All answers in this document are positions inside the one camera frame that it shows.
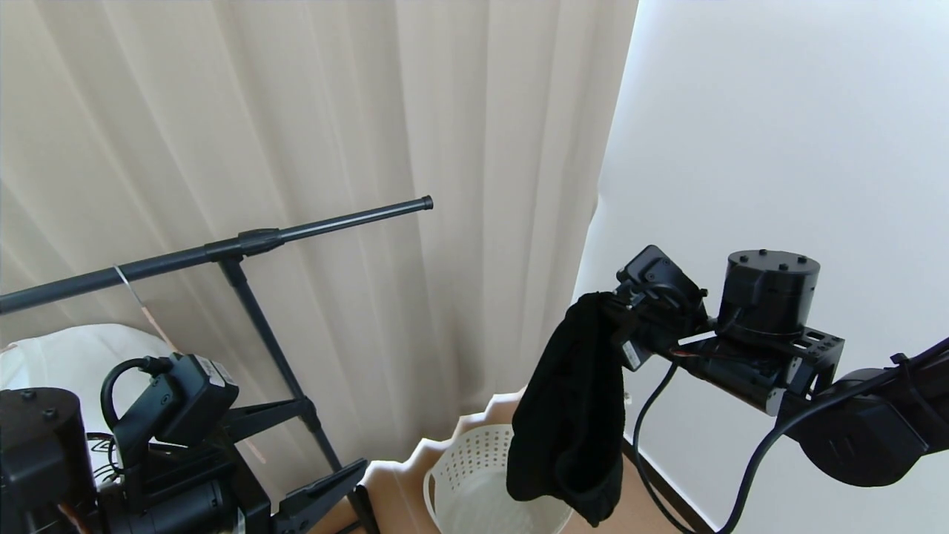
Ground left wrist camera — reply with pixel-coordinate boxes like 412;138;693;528
110;352;240;491

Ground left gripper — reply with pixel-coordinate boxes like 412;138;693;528
99;398;370;534

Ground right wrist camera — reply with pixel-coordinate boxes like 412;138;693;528
615;244;710;321

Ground black shorts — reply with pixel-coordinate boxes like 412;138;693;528
506;291;632;528

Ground black clothes rack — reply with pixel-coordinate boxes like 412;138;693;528
0;195;435;534

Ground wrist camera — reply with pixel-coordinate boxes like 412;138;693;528
110;352;240;491
615;244;710;321

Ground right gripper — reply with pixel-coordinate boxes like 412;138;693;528
612;310;719;392

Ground white laundry basket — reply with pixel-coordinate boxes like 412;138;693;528
422;423;576;534

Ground white printed t-shirt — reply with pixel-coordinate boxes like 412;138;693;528
0;322;179;484

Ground beige curtain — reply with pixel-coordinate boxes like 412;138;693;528
0;0;641;514

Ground pink clothes hanger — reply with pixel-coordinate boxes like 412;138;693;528
112;265;179;354

